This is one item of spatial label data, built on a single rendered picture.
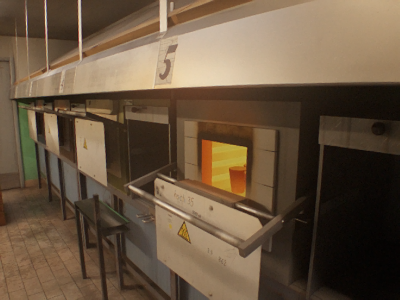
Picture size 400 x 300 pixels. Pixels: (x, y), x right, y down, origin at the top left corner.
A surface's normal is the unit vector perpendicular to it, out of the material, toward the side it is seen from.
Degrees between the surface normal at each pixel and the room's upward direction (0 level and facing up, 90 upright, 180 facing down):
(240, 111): 90
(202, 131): 90
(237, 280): 90
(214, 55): 80
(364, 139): 90
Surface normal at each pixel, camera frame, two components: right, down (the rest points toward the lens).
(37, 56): 0.62, 0.14
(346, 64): -0.77, -0.07
